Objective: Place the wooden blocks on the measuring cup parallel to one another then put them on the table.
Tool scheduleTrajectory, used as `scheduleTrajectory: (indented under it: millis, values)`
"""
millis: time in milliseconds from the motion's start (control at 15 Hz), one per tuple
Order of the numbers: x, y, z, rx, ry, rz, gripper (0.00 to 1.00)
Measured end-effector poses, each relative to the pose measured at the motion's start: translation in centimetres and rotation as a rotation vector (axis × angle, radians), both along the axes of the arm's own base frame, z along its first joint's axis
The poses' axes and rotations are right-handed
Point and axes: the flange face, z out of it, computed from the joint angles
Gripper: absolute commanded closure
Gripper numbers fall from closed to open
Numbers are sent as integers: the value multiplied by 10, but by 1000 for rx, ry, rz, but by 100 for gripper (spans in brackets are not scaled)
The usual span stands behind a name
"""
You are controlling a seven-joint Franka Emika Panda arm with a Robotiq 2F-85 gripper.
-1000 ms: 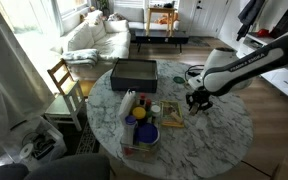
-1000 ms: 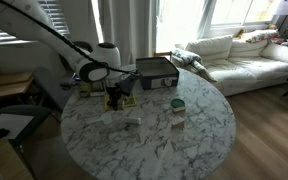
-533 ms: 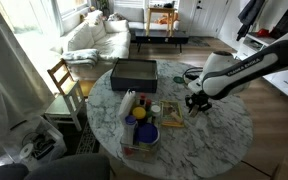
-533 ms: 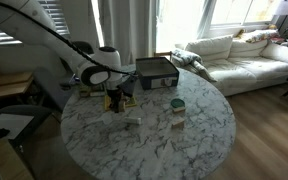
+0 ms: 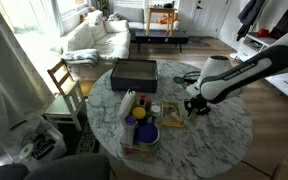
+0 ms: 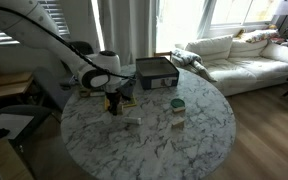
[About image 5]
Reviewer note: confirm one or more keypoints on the black bench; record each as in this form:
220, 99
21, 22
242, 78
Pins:
160, 36

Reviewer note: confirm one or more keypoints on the dark hanging coat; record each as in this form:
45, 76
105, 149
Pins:
250, 16

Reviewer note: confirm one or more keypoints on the wooden chair white seat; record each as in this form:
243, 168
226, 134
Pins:
65, 100

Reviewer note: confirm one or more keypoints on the white door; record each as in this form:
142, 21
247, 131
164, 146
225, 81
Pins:
207, 16

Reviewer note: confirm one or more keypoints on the patterned colourful pillow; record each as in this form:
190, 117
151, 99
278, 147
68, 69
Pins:
115, 16

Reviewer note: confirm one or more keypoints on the clear floor storage bin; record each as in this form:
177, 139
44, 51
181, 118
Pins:
37, 143

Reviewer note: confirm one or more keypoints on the green round lid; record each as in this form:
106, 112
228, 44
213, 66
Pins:
178, 80

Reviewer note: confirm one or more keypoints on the small red object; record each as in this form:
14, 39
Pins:
263, 32

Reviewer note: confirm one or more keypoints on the white sofa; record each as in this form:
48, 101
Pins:
110, 45

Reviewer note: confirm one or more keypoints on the clear plastic bin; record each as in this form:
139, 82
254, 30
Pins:
140, 153

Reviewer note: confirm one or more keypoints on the tall wooden side table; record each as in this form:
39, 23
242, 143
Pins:
160, 11

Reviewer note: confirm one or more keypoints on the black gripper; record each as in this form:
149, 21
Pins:
198, 101

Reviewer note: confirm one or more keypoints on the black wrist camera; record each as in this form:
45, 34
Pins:
191, 80

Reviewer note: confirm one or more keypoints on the orange cushion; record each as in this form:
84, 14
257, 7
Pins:
165, 19

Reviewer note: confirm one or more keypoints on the small white capped bottle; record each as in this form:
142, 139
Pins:
155, 111

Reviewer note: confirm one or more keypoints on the pale knitted blanket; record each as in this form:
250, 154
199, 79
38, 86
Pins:
80, 56

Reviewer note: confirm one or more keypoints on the white television stand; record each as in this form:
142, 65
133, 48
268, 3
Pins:
284, 83

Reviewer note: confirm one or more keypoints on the yellow picture book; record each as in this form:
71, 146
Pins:
166, 113

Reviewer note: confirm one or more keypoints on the dark patterned floor mat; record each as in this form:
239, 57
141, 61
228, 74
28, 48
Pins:
87, 140

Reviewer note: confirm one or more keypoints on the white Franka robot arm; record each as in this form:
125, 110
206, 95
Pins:
217, 68

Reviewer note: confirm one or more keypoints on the white sofa cushion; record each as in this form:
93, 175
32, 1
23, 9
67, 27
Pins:
80, 38
116, 26
97, 28

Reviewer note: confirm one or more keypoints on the red capped bottle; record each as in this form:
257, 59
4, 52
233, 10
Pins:
142, 99
148, 105

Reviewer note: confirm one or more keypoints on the white window frame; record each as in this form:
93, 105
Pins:
70, 8

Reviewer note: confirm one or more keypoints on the yellow lid jar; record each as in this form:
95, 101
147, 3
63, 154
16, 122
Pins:
139, 114

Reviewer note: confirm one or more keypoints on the potted green plant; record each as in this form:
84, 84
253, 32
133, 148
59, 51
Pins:
102, 4

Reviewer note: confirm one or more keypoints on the white bottle blue cap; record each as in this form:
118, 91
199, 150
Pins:
129, 130

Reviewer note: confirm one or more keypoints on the white curtain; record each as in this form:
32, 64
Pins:
10, 83

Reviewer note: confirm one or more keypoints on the light gray sofa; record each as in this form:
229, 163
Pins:
134, 16

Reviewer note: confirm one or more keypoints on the dark blue cardboard box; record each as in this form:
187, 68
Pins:
134, 83

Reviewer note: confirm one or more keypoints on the wooden jenga block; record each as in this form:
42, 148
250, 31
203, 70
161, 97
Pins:
193, 115
176, 117

